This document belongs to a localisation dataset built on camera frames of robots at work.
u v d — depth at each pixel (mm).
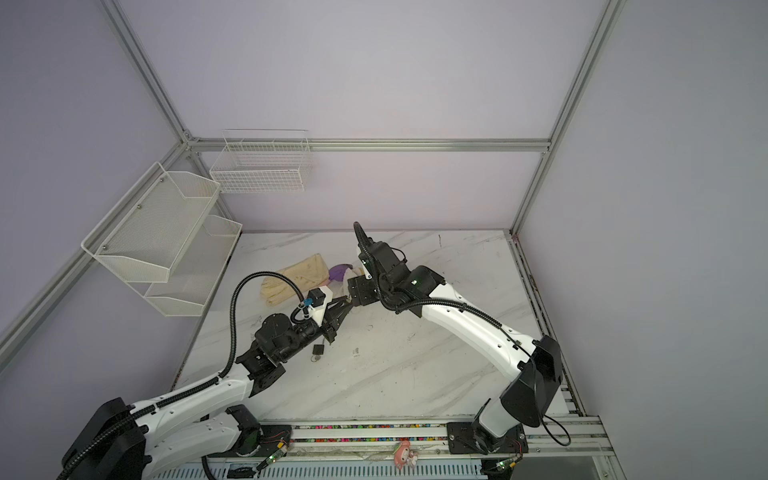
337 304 749
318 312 646
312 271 1081
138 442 407
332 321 672
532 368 406
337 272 1052
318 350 882
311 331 656
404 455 688
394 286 545
